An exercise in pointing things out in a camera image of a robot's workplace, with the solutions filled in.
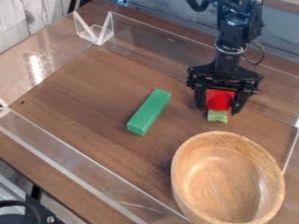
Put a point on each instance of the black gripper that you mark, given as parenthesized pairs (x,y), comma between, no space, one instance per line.
(231,78)

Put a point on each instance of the red plush toy green stem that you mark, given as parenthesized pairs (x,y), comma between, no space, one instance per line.
(219,104)

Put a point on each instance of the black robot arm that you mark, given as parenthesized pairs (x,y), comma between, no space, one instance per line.
(239,23)

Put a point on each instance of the green rectangular block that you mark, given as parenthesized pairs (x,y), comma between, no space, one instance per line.
(146,115)

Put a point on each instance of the oval wooden bowl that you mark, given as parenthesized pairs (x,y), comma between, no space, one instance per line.
(227,181)

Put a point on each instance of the black clamp with bolt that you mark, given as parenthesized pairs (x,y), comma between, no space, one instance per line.
(48,216)

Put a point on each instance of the clear acrylic back wall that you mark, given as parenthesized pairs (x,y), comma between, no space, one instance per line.
(171,53)

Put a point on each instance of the clear acrylic wall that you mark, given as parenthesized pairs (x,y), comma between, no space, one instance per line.
(81,184)
(171,53)

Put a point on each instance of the clear acrylic corner bracket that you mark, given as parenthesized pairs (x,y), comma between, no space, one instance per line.
(96,34)

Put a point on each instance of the clear acrylic front wall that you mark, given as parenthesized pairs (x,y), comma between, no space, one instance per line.
(81,184)

